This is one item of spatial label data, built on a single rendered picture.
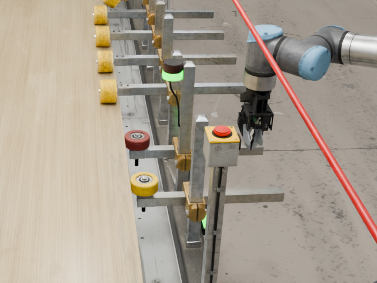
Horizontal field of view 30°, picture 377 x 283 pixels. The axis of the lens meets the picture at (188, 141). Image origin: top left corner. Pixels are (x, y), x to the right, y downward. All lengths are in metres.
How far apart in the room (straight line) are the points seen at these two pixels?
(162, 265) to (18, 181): 0.50
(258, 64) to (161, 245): 0.68
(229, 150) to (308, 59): 0.35
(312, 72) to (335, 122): 2.61
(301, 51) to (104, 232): 0.68
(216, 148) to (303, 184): 2.19
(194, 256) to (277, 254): 1.22
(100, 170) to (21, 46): 0.97
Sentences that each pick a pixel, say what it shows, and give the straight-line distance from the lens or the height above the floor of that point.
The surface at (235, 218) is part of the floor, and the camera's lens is 3.43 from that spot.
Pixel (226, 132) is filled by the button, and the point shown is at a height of 1.23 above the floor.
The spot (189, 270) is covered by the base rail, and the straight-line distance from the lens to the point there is 2.01.
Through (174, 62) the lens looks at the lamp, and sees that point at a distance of 2.07.
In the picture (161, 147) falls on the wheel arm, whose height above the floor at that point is 0.86.
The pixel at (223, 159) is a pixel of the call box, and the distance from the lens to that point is 1.60.
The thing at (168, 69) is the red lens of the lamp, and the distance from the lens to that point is 2.05.
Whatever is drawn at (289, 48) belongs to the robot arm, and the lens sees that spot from 1.83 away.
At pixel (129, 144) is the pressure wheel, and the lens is 2.20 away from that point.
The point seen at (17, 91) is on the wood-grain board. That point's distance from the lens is 2.53.
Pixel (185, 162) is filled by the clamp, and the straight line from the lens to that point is 2.20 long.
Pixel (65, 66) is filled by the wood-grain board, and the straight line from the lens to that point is 2.70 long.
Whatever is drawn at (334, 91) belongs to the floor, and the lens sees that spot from 4.82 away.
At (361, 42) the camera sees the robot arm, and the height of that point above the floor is 1.34.
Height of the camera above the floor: 2.00
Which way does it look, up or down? 30 degrees down
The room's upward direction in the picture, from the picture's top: 4 degrees clockwise
